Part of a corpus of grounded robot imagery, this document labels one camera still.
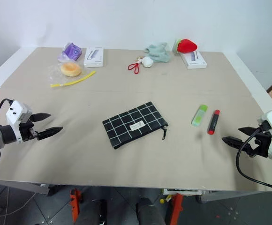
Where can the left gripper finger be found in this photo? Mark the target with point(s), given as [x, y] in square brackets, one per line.
[49, 133]
[41, 116]

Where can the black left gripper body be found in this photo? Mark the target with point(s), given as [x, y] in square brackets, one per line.
[27, 131]

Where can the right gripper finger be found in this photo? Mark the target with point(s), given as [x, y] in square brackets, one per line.
[248, 130]
[235, 141]

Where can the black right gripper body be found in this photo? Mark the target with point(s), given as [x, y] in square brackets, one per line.
[262, 145]

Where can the red and black marker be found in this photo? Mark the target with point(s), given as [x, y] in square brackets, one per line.
[213, 122]

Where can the green highlighter pen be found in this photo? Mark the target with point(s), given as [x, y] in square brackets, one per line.
[199, 116]

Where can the yellow flexible strip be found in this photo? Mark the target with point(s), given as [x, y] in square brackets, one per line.
[75, 81]

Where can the round bread in clear bag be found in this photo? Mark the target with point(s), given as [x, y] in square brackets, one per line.
[70, 69]

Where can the purple plastic packet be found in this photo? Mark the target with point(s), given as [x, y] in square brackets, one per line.
[70, 52]

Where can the white tray under table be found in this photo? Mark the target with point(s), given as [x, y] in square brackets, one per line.
[183, 191]

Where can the orange clamp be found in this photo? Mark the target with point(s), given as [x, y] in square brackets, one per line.
[76, 206]
[177, 208]

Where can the beige table cover sheet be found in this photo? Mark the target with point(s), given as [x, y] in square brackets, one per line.
[126, 93]

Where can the white box with purple print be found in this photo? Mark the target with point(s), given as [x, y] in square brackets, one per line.
[195, 61]

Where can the small yellow object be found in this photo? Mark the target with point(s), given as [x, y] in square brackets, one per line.
[162, 201]

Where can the dark rounded shape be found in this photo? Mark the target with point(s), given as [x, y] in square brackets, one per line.
[100, 213]
[150, 213]

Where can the red strawberry plush toy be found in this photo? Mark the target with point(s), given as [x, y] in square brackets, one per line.
[186, 45]

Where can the light green cloth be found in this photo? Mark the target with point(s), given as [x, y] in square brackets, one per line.
[158, 52]

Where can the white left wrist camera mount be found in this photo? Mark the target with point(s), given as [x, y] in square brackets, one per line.
[15, 112]

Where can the grey metal table frame bar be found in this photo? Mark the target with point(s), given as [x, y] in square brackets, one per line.
[21, 185]

